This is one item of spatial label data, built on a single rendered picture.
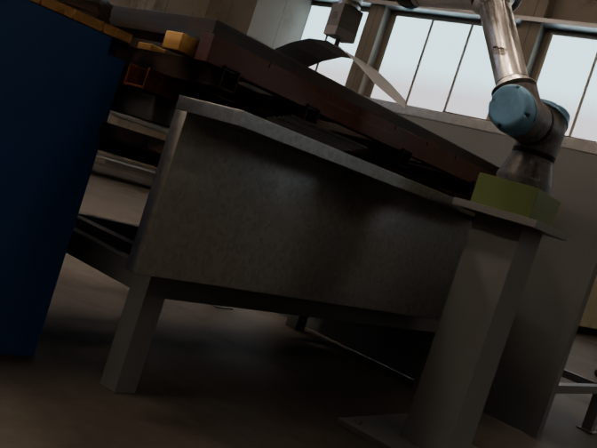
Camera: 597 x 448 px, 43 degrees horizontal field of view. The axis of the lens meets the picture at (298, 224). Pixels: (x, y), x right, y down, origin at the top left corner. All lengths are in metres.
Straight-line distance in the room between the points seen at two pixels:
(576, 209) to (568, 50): 8.54
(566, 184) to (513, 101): 0.95
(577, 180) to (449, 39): 9.37
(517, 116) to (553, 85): 9.26
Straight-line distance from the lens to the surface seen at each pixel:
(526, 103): 2.00
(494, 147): 3.07
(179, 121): 1.61
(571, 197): 2.90
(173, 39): 1.74
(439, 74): 12.05
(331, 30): 2.52
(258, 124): 1.51
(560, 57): 11.36
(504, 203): 2.08
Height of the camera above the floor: 0.57
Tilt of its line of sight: 2 degrees down
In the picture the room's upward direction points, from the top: 18 degrees clockwise
